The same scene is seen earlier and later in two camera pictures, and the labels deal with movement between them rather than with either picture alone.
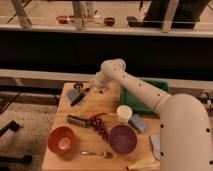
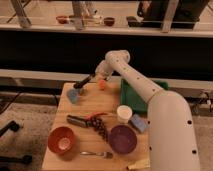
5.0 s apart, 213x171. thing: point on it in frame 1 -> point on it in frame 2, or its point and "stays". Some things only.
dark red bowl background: x=109 y=21 stays
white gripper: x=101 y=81 -> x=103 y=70
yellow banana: x=149 y=164 stays
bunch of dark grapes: x=100 y=127 stays
